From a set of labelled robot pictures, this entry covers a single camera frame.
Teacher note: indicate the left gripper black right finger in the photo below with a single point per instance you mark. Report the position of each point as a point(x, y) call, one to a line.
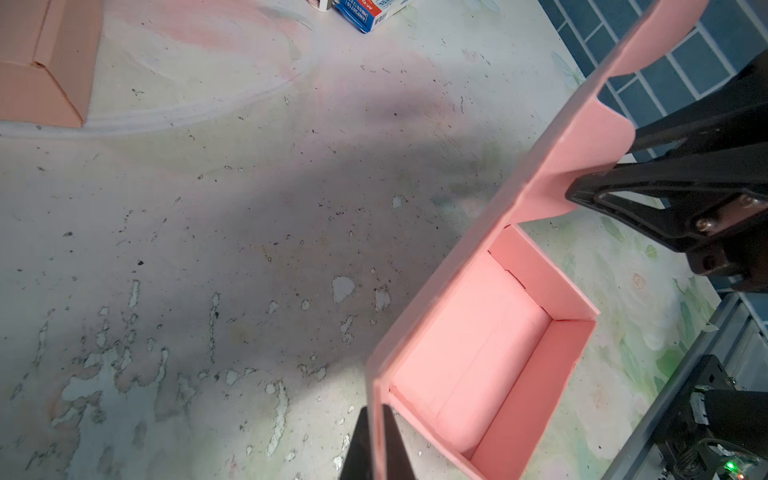
point(398, 465)

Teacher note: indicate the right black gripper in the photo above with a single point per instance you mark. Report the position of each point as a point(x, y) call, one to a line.
point(712, 204)

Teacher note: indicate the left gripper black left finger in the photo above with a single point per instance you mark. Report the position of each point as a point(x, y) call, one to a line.
point(357, 464)

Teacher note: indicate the pink paper box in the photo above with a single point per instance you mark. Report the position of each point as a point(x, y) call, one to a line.
point(478, 361)

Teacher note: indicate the toothpaste tube packet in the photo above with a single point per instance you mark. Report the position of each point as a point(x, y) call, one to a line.
point(366, 15)

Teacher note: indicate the orange paper box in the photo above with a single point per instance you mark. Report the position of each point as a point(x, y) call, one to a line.
point(48, 54)

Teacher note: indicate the right circuit board green led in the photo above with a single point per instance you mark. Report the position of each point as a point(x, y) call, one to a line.
point(734, 461)

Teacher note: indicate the aluminium front rail frame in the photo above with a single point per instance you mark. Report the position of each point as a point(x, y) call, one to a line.
point(737, 335)

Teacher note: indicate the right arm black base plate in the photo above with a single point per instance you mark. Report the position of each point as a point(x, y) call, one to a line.
point(709, 405)

